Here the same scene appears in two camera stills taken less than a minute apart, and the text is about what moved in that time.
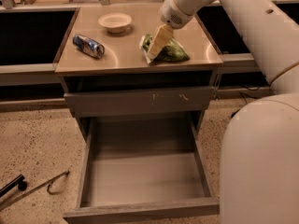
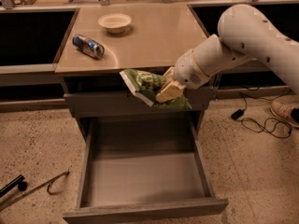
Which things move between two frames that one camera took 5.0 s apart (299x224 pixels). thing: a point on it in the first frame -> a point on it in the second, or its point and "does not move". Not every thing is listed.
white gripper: (172, 15) -> (184, 71)
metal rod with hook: (49, 182) does not move
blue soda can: (88, 46) does not move
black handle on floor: (19, 181) does not move
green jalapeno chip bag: (170, 52) -> (147, 85)
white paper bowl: (115, 22) does not move
